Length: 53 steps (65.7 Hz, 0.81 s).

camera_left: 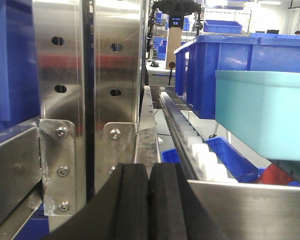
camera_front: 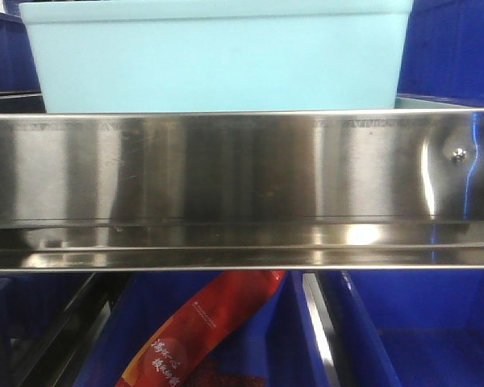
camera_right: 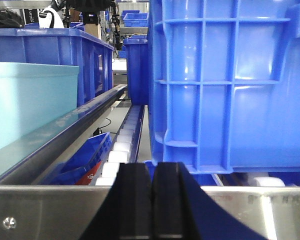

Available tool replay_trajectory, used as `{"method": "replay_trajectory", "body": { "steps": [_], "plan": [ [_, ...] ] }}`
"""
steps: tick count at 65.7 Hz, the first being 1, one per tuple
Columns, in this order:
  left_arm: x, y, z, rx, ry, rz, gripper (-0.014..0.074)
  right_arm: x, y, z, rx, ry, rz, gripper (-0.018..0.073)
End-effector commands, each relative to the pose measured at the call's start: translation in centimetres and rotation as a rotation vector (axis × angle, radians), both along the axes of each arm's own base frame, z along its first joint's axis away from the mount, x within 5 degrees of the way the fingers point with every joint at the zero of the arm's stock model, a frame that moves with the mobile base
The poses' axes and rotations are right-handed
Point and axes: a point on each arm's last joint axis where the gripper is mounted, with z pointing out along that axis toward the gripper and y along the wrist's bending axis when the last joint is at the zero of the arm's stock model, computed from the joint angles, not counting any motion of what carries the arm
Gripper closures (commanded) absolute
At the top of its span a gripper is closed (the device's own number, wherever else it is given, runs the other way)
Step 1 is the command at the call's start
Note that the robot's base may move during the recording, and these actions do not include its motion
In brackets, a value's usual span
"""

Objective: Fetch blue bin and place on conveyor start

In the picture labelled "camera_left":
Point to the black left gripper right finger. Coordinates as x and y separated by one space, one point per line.
175 213

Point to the blue bin lower shelf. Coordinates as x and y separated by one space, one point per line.
238 165

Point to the light turquoise plastic bin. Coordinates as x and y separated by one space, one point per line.
262 109

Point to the blue crate at left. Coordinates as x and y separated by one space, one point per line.
19 91

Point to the stainless steel rack frame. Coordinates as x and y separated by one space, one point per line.
96 112

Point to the red snack bag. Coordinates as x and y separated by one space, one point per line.
273 175

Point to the white roller conveyor track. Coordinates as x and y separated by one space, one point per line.
198 160

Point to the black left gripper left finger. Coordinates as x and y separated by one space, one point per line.
119 211

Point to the small blue bin below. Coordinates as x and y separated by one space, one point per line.
170 156

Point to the brown cardboard box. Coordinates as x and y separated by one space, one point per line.
174 35

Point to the blue crate on far shelf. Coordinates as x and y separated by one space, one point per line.
222 26

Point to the large blue plastic crate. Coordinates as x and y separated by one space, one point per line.
198 60

